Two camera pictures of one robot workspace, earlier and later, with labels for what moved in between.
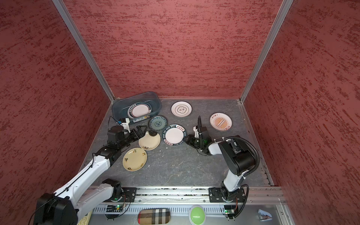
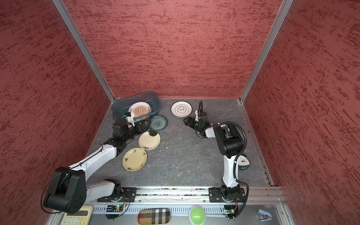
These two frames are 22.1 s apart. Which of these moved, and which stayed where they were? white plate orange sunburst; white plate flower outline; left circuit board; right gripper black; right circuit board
Moved: right gripper black; white plate orange sunburst
Stayed: white plate flower outline; right circuit board; left circuit board
